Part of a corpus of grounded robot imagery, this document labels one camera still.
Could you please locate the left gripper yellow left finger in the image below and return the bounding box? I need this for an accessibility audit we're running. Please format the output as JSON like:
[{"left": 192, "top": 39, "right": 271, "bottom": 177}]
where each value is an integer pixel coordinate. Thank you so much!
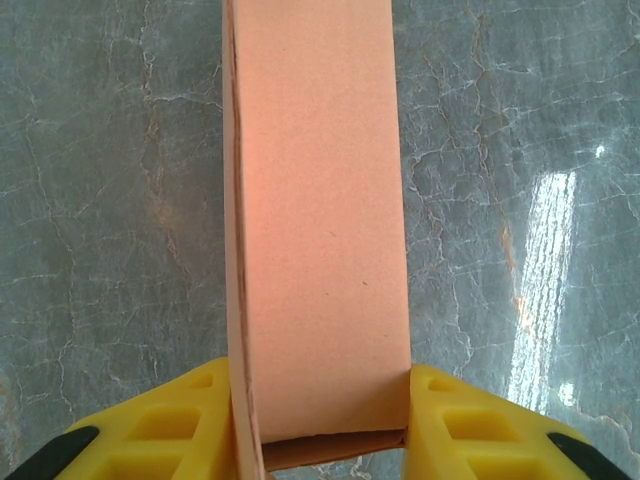
[{"left": 9, "top": 357, "right": 237, "bottom": 480}]

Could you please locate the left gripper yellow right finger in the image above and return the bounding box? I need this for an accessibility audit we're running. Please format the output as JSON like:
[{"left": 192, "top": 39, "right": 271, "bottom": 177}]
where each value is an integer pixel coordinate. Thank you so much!
[{"left": 407, "top": 363, "right": 634, "bottom": 480}]

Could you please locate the orange paper box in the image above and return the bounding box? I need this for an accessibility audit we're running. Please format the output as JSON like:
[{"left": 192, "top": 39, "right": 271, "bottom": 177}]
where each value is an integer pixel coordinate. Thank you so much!
[{"left": 219, "top": 0, "right": 416, "bottom": 480}]

